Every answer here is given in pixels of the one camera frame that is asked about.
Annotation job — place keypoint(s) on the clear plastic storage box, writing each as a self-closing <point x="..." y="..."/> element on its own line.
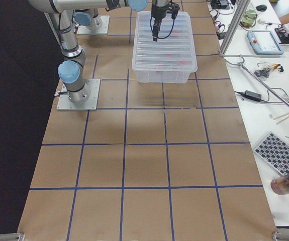
<point x="162" y="76"/>

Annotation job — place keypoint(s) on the wooden chopsticks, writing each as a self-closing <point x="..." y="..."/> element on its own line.
<point x="281" y="118"/>

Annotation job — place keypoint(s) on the black power adapter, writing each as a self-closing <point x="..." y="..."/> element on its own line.
<point x="250" y="95"/>

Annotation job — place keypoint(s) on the blue teach pendant tablet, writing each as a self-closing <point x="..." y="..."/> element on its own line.
<point x="264" y="43"/>

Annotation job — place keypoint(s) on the aluminium frame post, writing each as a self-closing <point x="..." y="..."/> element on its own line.
<point x="237" y="17"/>

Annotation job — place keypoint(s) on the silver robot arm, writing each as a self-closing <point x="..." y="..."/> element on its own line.
<point x="63" y="13"/>
<point x="89" y="18"/>

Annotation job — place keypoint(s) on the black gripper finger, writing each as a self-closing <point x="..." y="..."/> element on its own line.
<point x="156" y="27"/>
<point x="154" y="37"/>

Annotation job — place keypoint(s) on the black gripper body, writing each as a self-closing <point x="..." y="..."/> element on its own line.
<point x="157" y="11"/>

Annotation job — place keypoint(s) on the checkered calibration board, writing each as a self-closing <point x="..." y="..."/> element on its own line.
<point x="274" y="152"/>

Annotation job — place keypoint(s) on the black computer mouse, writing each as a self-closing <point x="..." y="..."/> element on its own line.
<point x="261" y="8"/>

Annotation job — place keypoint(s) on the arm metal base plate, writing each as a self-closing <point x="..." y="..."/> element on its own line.
<point x="85" y="99"/>
<point x="103" y="30"/>

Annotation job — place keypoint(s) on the green tape dispenser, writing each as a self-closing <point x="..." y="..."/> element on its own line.
<point x="249" y="18"/>

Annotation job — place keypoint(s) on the long metal rod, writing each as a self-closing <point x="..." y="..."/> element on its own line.
<point x="241" y="65"/>

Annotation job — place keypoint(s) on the clear plastic box lid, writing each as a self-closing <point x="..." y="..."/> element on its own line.
<point x="149" y="55"/>

